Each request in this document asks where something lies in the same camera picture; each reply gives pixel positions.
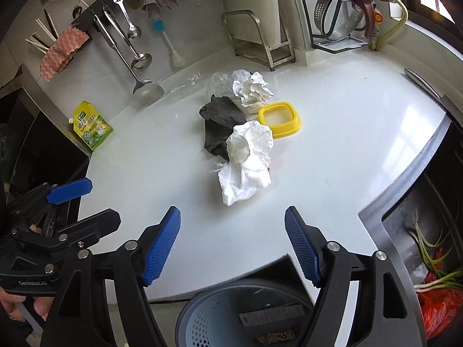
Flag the steel handle knife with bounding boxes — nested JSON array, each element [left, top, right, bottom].
[[404, 68, 450, 108]]

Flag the hanging metal ladles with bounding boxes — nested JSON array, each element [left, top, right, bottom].
[[92, 14, 164, 105]]

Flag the black stove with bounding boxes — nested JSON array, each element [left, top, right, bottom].
[[0, 88, 91, 232]]

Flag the glass pot lid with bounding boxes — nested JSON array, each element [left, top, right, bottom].
[[317, 0, 373, 42]]

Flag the green spout pouch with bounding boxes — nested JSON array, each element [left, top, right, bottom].
[[69, 100, 114, 152]]

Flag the grey-blue perforated bin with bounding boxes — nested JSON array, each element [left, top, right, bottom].
[[175, 278, 326, 347]]

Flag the yellow plastic lid ring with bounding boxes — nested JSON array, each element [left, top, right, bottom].
[[258, 102, 302, 139]]

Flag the red plastic bag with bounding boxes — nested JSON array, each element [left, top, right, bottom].
[[418, 249, 463, 341]]

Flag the person's left hand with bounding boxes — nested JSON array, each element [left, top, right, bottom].
[[0, 286, 55, 322]]

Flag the red-brown pot handle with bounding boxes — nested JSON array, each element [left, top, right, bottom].
[[349, 0, 384, 41]]

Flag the green onions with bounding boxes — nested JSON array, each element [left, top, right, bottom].
[[411, 217, 463, 294]]

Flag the blue and white bottle brush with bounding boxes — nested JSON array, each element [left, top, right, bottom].
[[152, 18, 186, 68]]

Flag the yellow gas hose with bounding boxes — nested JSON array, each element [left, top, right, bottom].
[[368, 0, 409, 52]]

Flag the black cloth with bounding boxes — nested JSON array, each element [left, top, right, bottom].
[[198, 95, 248, 161]]

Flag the black sink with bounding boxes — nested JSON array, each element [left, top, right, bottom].
[[358, 116, 463, 347]]

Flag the bundle of white chopsticks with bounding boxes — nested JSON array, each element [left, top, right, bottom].
[[25, 5, 59, 54]]

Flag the black dish rack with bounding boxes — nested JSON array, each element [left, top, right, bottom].
[[297, 0, 377, 52]]

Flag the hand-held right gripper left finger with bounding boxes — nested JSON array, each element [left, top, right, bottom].
[[41, 206, 181, 347]]

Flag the pink dish cloth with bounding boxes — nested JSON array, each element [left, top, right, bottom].
[[40, 25, 90, 82]]

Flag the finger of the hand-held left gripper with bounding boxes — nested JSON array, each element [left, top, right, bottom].
[[11, 208, 122, 261], [5, 178, 93, 223]]

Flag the steel smiley spoon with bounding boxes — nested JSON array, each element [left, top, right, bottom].
[[113, 0, 142, 40]]

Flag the white paper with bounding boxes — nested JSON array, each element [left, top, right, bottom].
[[231, 69, 276, 116]]

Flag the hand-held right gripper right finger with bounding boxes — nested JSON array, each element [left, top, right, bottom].
[[284, 206, 425, 347]]

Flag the clear plastic cup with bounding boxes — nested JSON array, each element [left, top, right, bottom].
[[208, 72, 239, 99]]

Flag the brown wrapper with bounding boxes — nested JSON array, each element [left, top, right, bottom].
[[257, 329, 294, 345]]

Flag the grey cardboard piece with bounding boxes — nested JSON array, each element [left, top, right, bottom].
[[239, 304, 305, 328]]

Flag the steel ladle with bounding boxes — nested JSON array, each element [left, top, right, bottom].
[[102, 3, 153, 70]]

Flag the white tissue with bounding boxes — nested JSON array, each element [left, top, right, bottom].
[[211, 121, 274, 206]]

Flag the steel board rack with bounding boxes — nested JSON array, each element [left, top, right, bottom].
[[221, 10, 295, 71]]

